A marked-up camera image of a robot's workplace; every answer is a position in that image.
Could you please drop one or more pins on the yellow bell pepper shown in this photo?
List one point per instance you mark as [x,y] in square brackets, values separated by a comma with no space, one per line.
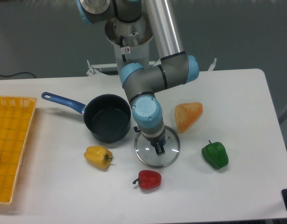
[98,156]

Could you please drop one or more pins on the dark saucepan with blue handle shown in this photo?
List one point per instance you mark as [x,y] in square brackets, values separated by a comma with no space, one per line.
[106,116]

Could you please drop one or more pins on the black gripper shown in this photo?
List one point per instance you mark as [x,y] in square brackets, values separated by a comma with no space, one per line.
[157,140]

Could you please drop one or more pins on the red bell pepper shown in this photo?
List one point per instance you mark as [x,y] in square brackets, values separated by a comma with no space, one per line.
[148,179]

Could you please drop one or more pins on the glass lid with blue knob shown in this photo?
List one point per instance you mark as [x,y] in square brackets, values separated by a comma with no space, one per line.
[154,157]

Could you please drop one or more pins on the yellow woven basket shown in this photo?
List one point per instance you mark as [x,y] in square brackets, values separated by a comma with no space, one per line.
[16,115]

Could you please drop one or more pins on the green bell pepper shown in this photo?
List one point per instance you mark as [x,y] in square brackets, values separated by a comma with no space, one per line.
[215,155]

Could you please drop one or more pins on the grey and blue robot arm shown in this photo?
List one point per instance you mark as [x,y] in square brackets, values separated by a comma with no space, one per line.
[140,84]

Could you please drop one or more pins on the orange triangular bread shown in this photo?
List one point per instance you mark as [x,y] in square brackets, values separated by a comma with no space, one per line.
[186,114]

